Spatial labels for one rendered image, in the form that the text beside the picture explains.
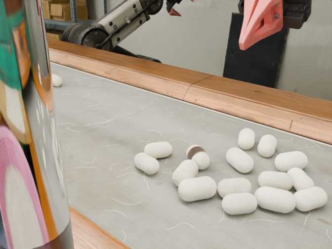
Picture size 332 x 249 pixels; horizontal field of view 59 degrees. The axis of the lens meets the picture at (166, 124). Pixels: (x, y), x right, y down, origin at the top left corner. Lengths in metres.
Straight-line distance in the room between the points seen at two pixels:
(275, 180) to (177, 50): 2.53
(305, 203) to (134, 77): 0.41
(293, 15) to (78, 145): 0.33
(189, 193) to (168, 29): 2.60
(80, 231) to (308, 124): 0.34
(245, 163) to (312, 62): 2.08
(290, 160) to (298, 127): 0.12
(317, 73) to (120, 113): 2.03
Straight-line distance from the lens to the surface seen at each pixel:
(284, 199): 0.28
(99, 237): 0.22
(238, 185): 0.29
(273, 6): 0.44
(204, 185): 0.28
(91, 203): 0.29
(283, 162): 0.34
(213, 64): 2.63
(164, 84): 0.55
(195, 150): 0.33
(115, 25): 1.06
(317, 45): 2.35
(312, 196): 0.30
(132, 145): 0.37
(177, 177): 0.29
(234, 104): 0.48
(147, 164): 0.31
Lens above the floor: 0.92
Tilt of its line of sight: 25 degrees down
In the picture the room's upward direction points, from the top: 2 degrees clockwise
